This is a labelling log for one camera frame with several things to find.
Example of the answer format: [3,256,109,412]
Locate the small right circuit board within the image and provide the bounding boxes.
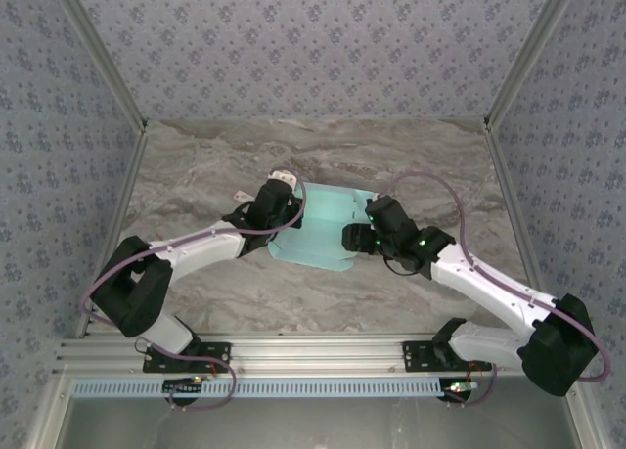
[441,380,479,402]

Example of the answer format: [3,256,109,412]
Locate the small circuit board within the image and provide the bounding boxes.
[441,380,479,402]
[162,376,205,397]

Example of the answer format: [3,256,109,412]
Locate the small left circuit board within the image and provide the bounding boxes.
[162,376,205,397]

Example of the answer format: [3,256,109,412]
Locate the grey metal panel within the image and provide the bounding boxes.
[53,397,578,449]

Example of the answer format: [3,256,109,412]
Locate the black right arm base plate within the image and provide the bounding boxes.
[401,339,493,374]

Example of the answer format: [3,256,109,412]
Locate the aluminium mounting rail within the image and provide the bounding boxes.
[53,335,583,378]

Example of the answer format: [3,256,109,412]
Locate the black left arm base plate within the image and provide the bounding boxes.
[143,339,232,375]

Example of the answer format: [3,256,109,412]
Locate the light blue slotted cable duct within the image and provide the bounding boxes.
[72,376,441,399]

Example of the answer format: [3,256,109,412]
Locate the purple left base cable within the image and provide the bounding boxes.
[168,356,240,414]

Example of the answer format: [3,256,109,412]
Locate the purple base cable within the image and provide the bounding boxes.
[444,360,501,409]
[168,356,240,414]

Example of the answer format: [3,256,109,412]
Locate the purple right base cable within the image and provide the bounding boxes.
[444,360,501,409]

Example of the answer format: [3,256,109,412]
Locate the aluminium frame post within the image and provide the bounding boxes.
[48,0,151,136]
[481,0,586,133]

